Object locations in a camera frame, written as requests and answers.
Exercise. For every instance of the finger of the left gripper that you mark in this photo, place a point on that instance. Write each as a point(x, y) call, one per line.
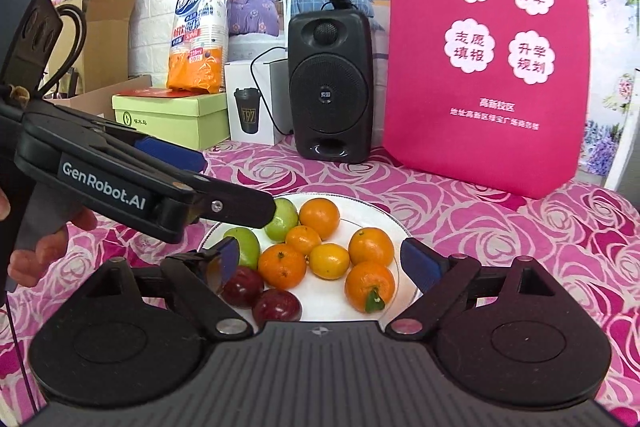
point(175, 155)

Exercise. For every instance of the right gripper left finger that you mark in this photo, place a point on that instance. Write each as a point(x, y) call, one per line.
point(129, 335)

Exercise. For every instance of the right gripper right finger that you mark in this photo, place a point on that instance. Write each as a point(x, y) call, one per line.
point(508, 335)

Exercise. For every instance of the green apple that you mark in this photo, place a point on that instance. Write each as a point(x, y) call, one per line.
point(249, 246)
point(285, 218)

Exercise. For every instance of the dark red apple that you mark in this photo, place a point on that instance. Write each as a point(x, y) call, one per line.
point(276, 305)
point(243, 289)

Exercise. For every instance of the small orange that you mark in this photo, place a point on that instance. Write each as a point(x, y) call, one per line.
point(303, 239)

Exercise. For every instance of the yellow orange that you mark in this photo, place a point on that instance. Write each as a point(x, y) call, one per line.
point(329, 261)

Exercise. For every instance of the person's left hand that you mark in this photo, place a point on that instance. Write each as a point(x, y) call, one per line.
point(27, 268)

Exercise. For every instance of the green shoe box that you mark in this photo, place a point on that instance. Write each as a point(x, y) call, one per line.
point(198, 122)

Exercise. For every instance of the flat cardboard box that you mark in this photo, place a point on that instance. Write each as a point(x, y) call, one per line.
point(99, 102)

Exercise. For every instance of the red envelope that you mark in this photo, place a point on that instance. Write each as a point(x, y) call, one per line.
point(152, 92)

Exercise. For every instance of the white cup box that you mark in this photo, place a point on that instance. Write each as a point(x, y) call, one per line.
point(259, 106)

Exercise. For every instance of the brown cardboard box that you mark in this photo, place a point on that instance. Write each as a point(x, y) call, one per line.
point(104, 59)

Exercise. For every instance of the pink rose tablecloth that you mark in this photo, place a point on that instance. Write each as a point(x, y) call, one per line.
point(585, 236)

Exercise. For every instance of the orange middle front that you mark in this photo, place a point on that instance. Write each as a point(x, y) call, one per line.
point(282, 267)

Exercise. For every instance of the orange far left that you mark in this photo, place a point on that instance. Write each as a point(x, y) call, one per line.
point(320, 214)

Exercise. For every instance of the orange with leaf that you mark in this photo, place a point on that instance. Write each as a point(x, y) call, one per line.
point(369, 287)

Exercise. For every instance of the orange upper right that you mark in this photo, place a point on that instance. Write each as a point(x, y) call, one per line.
point(371, 244)

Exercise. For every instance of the black speaker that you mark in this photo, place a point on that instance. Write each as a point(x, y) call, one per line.
point(331, 85)

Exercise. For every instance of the white oval plate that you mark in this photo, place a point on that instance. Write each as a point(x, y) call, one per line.
point(324, 300)

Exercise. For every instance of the magenta tote bag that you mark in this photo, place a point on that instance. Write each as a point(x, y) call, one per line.
point(491, 92)

